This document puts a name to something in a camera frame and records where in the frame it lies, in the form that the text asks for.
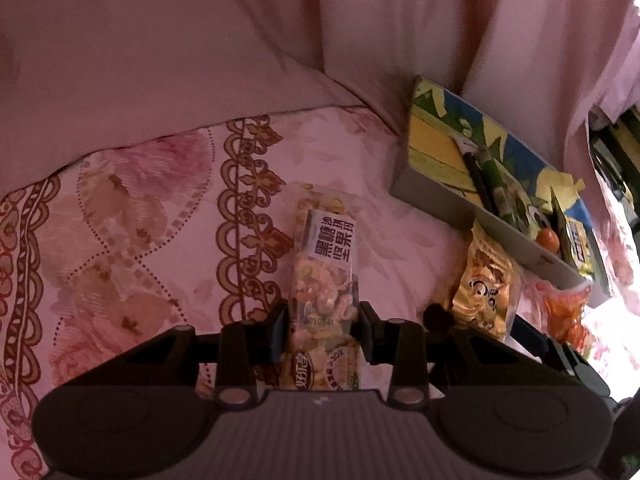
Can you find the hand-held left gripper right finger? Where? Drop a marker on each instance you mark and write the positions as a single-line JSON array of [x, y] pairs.
[[368, 332]]

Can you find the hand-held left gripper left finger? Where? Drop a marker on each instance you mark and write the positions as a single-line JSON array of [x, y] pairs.
[[277, 332]]

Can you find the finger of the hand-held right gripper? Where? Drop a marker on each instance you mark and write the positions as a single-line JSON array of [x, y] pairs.
[[537, 337], [436, 316]]

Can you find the golden snack packet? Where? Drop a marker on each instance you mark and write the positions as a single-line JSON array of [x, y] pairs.
[[487, 285]]

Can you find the nut bar snack packet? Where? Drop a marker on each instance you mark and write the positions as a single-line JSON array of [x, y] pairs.
[[325, 260]]

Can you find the colourful printed cardboard box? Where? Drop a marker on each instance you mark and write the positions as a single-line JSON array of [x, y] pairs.
[[435, 160]]

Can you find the orange snack packet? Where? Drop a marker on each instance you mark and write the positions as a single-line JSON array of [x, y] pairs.
[[562, 312]]

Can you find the round orange snack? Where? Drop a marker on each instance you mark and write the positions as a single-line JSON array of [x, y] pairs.
[[547, 238]]

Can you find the green yellow snack packet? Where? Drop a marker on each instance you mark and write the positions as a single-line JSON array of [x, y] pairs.
[[577, 245]]

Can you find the dark blue snack packet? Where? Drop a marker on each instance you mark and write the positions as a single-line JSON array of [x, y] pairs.
[[477, 180]]

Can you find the pink floral bedsheet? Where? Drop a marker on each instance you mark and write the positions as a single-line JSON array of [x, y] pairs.
[[150, 235]]

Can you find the pink curtain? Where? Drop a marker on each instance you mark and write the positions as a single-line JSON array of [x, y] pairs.
[[250, 35]]

